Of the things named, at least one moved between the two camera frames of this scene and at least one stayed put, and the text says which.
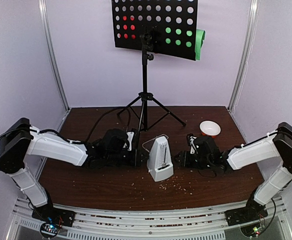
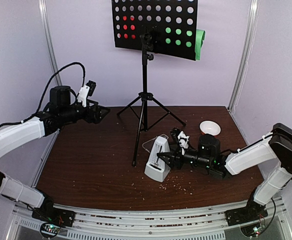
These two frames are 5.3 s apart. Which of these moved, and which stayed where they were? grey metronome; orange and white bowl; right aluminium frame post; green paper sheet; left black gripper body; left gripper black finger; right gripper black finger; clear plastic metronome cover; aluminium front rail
Moved: left gripper black finger; right gripper black finger; left black gripper body
Stayed: orange and white bowl; right aluminium frame post; clear plastic metronome cover; green paper sheet; grey metronome; aluminium front rail
